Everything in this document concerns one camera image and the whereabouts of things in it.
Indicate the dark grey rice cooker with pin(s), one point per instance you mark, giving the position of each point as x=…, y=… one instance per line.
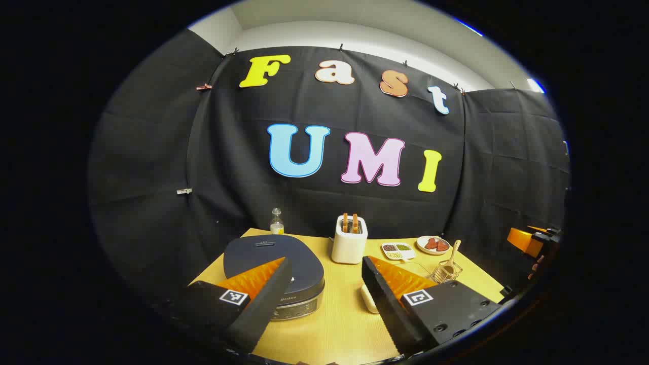
x=263, y=251

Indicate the white round plate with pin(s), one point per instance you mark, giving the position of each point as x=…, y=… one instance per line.
x=422, y=245

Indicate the red meat slice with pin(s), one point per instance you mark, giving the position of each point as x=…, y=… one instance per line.
x=431, y=244
x=442, y=246

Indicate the white toaster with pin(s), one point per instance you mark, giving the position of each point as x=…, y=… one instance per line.
x=350, y=246

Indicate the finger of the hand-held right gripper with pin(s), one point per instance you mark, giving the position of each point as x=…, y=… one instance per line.
x=519, y=239

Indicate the wooden spoon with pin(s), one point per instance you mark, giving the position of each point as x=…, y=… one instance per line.
x=453, y=256

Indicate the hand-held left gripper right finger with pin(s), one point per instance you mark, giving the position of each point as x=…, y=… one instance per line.
x=385, y=304

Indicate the white rice container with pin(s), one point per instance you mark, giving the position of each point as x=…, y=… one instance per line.
x=368, y=304

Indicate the toast bread slice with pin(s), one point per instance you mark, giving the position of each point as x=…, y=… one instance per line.
x=355, y=223
x=345, y=223

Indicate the white clip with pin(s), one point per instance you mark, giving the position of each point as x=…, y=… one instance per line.
x=184, y=191

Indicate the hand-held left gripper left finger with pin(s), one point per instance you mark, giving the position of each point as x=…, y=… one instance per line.
x=266, y=299

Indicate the white divided bean dish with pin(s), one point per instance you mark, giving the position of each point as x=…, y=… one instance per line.
x=399, y=255

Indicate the small clear glass bottle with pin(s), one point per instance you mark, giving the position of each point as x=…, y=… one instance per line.
x=277, y=225

